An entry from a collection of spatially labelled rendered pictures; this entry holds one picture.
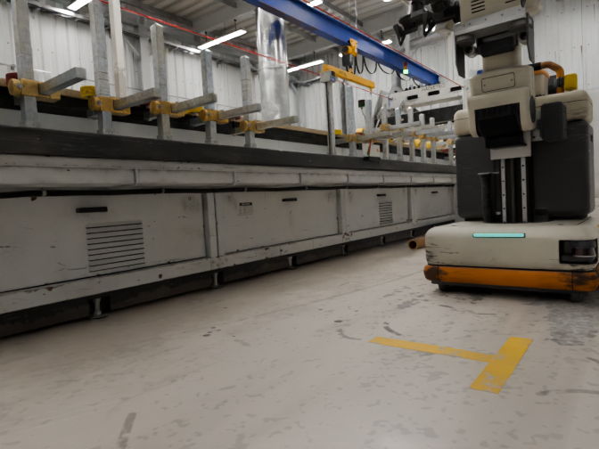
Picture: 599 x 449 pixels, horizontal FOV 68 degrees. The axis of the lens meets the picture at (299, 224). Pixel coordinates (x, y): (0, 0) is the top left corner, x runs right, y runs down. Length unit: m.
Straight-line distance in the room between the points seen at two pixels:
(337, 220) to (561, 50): 9.57
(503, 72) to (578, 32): 10.28
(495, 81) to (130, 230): 1.62
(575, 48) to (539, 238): 10.48
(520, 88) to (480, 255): 0.65
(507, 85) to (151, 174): 1.43
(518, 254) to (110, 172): 1.54
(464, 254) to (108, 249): 1.46
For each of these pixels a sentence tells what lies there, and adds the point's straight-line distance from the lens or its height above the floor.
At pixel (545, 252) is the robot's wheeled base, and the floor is 0.19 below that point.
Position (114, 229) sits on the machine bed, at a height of 0.35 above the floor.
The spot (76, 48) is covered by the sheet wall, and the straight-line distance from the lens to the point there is 10.28.
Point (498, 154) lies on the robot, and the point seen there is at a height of 0.58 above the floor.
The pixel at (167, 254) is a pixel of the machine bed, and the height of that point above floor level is 0.21.
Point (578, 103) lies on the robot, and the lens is 2.16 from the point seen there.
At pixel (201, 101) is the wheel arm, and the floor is 0.83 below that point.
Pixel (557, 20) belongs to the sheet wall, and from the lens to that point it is 12.38.
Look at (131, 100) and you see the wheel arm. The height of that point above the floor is 0.81.
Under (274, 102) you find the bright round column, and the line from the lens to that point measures 7.35.
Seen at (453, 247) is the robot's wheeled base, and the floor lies 0.20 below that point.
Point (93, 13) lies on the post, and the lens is 1.86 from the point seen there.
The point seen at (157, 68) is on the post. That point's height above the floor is 0.99.
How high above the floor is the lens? 0.42
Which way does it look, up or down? 3 degrees down
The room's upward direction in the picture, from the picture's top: 3 degrees counter-clockwise
